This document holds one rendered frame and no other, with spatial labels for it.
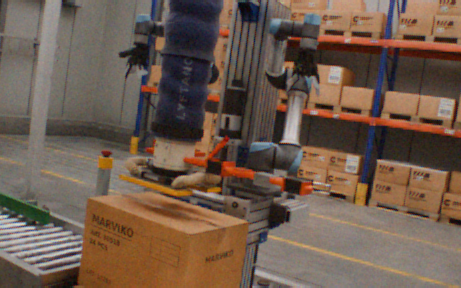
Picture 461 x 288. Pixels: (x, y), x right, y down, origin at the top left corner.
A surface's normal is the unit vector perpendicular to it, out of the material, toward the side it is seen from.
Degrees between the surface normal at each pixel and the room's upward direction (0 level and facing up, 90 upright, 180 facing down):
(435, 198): 91
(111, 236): 90
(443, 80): 90
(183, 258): 90
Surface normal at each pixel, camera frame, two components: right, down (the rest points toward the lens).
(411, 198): -0.48, 0.00
